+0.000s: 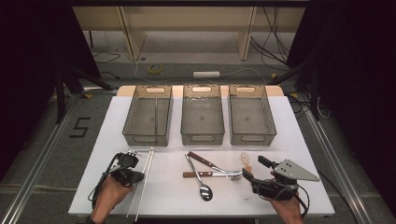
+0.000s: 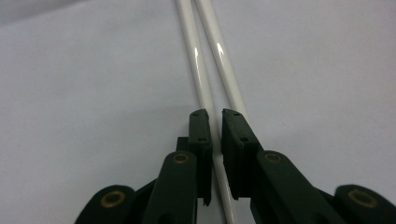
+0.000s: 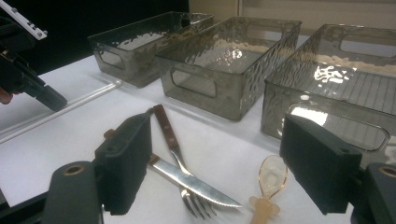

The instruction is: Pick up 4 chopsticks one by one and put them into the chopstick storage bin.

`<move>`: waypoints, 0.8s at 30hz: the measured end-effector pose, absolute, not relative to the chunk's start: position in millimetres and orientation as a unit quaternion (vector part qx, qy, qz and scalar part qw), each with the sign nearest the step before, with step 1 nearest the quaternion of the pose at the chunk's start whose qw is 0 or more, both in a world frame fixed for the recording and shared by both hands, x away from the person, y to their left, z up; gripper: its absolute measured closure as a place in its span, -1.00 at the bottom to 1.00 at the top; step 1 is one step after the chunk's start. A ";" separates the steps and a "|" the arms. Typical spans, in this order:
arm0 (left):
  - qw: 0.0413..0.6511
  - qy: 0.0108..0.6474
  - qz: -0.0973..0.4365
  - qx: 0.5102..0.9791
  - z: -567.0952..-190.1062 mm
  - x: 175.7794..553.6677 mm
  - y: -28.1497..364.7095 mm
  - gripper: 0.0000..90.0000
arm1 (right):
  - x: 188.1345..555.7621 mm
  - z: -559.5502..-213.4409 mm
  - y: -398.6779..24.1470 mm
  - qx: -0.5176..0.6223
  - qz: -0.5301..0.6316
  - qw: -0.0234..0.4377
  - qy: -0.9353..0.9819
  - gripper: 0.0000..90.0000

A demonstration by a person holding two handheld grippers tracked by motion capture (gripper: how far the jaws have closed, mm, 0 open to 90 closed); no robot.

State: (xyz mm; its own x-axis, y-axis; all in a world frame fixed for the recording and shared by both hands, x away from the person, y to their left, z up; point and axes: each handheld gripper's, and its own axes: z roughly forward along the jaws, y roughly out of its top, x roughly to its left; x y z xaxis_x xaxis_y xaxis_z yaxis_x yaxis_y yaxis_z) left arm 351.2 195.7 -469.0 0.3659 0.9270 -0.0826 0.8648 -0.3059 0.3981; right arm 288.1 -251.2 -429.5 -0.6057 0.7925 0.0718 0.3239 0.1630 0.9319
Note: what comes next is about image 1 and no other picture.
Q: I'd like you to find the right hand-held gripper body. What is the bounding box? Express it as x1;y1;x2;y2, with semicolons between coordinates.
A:
250;158;320;202

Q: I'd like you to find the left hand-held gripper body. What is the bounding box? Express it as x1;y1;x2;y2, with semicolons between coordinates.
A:
106;148;156;188

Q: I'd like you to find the small wooden-handled clear spoon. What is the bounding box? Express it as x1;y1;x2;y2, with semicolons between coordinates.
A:
240;151;254;175

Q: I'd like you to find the clear grey plastic bin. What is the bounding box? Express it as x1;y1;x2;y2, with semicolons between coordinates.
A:
180;84;226;147
228;84;277;147
121;84;174;147

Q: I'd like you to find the metal spoon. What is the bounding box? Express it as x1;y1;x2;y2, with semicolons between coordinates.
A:
184;153;214;203

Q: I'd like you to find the wooden-handled metal fork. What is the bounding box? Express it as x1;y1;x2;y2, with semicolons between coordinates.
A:
182;170;244;182

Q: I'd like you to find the wooden-handled metal knife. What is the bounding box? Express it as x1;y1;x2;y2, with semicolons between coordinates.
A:
187;150;244;175

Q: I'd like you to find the person's right hand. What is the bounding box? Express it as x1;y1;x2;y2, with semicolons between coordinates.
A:
268;169;304;224

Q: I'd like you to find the person's left hand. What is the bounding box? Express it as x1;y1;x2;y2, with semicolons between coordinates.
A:
92;175;135;223

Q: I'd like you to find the black metal stand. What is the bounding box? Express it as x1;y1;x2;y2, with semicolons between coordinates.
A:
266;59;322;121
54;63;114;124

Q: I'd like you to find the white power strip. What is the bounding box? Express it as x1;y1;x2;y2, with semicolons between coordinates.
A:
192;71;221;79

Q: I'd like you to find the yellow tape roll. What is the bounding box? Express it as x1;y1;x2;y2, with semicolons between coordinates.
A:
148;63;163;75

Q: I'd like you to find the black curtain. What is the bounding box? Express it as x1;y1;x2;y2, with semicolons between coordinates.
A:
0;0;101;183
286;0;396;216

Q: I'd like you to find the beige wooden shelf unit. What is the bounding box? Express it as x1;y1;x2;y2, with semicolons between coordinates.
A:
72;6;306;62

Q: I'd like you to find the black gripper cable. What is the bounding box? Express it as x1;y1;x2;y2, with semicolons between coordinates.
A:
255;179;311;220
88;153;120;209

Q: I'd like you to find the metal floor rail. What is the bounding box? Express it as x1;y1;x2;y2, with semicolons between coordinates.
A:
300;104;379;224
0;92;82;224

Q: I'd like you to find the bundle of black cables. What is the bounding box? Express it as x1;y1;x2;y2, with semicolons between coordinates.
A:
250;7;292;71

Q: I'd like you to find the black frame bar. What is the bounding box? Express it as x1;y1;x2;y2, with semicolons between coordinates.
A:
70;0;312;7

